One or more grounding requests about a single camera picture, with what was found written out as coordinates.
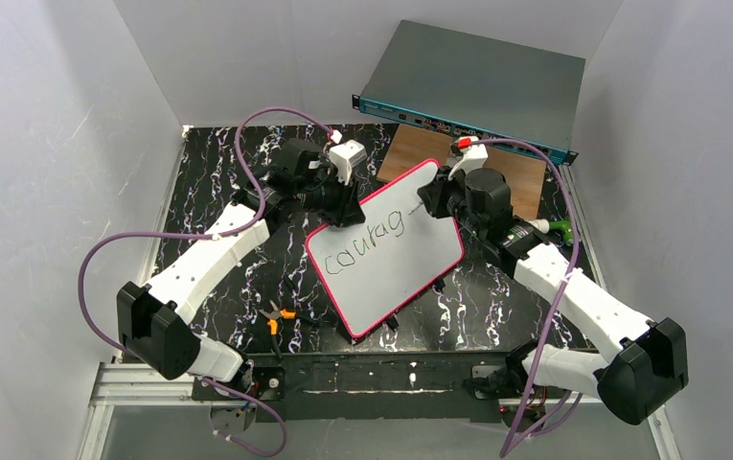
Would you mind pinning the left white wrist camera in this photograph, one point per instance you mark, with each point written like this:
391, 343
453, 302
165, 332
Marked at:
345, 156

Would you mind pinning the white whiteboard marker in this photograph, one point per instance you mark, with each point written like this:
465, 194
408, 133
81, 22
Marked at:
416, 208

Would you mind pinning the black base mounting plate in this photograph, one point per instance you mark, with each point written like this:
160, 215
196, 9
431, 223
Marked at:
371, 386

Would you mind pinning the pink framed whiteboard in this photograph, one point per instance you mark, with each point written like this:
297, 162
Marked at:
371, 270

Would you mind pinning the grey blue network switch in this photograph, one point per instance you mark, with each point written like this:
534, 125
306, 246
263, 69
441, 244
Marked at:
462, 84

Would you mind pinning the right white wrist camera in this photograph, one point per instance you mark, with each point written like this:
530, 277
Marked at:
470, 155

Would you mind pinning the orange handled pliers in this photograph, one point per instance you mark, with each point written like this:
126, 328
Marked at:
275, 316

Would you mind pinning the white green plastic pipe fitting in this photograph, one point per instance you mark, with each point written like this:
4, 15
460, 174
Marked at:
563, 227

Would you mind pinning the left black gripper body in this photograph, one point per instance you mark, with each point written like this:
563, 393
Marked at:
343, 199

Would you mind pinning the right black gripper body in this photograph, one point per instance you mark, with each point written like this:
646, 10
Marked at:
440, 197

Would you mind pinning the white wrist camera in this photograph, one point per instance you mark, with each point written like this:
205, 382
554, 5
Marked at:
345, 156
470, 155

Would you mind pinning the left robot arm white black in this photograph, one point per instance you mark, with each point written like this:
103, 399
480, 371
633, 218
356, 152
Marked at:
154, 319

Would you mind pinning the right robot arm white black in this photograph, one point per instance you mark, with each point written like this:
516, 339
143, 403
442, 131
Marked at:
639, 363

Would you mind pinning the aluminium frame rail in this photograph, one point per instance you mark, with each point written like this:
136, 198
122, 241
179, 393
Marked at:
137, 384

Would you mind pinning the wooden board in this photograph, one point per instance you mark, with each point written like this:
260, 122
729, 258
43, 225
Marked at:
411, 145

